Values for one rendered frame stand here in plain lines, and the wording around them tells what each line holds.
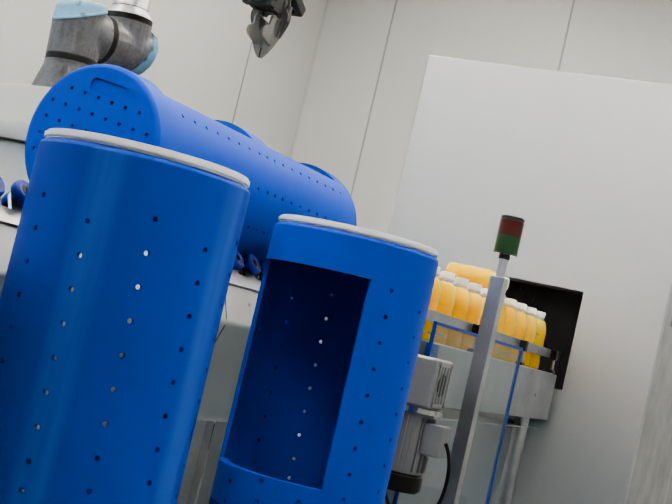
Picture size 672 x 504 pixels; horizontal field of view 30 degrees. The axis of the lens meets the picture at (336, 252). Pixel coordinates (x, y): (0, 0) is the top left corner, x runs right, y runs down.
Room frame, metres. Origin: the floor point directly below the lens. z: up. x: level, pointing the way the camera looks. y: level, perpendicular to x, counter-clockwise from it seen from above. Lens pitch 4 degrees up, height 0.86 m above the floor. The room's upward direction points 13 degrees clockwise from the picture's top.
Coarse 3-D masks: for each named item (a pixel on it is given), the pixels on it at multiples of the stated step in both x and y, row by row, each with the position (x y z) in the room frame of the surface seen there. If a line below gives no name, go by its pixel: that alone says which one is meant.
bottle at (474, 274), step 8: (448, 264) 3.96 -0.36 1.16; (456, 264) 3.95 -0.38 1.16; (464, 264) 3.95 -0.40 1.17; (456, 272) 3.94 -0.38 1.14; (464, 272) 3.93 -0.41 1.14; (472, 272) 3.92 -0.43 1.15; (480, 272) 3.91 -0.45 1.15; (488, 272) 3.90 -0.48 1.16; (472, 280) 3.91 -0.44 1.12; (480, 280) 3.90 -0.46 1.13; (488, 280) 3.89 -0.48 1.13
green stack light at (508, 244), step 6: (498, 234) 3.21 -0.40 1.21; (504, 234) 3.20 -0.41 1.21; (498, 240) 3.21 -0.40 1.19; (504, 240) 3.19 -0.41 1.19; (510, 240) 3.19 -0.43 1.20; (516, 240) 3.20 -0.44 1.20; (498, 246) 3.20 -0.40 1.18; (504, 246) 3.19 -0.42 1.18; (510, 246) 3.19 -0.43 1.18; (516, 246) 3.20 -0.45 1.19; (498, 252) 3.21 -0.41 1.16; (504, 252) 3.19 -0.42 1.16; (510, 252) 3.19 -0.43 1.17; (516, 252) 3.20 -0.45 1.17
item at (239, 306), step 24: (0, 240) 1.85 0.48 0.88; (0, 264) 1.84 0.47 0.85; (0, 288) 1.86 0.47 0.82; (72, 288) 2.00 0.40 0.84; (240, 288) 2.53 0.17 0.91; (240, 312) 2.52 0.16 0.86; (240, 336) 2.54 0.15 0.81; (216, 360) 2.51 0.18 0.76; (240, 360) 2.59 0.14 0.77; (216, 384) 2.57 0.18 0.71; (216, 408) 2.63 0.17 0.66
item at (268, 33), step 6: (270, 18) 2.60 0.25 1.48; (276, 18) 2.62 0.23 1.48; (270, 24) 2.60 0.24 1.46; (276, 24) 2.62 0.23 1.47; (264, 30) 2.59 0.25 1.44; (270, 30) 2.61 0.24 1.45; (276, 30) 2.62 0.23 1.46; (264, 36) 2.59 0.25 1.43; (270, 36) 2.61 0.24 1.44; (270, 42) 2.62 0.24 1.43; (276, 42) 2.63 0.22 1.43; (264, 48) 2.63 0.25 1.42; (270, 48) 2.62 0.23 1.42; (264, 54) 2.63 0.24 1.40
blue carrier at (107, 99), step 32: (96, 64) 2.20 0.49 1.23; (64, 96) 2.22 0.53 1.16; (96, 96) 2.19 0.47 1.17; (128, 96) 2.16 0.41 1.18; (160, 96) 2.18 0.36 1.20; (32, 128) 2.24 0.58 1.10; (96, 128) 2.18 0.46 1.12; (128, 128) 2.15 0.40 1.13; (160, 128) 2.13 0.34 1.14; (192, 128) 2.24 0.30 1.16; (224, 128) 2.39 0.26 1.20; (32, 160) 2.23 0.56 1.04; (224, 160) 2.33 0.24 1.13; (256, 160) 2.46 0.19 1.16; (288, 160) 2.64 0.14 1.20; (256, 192) 2.45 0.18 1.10; (288, 192) 2.58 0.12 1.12; (320, 192) 2.74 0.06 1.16; (256, 224) 2.50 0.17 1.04; (352, 224) 2.89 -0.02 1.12; (256, 256) 2.62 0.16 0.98
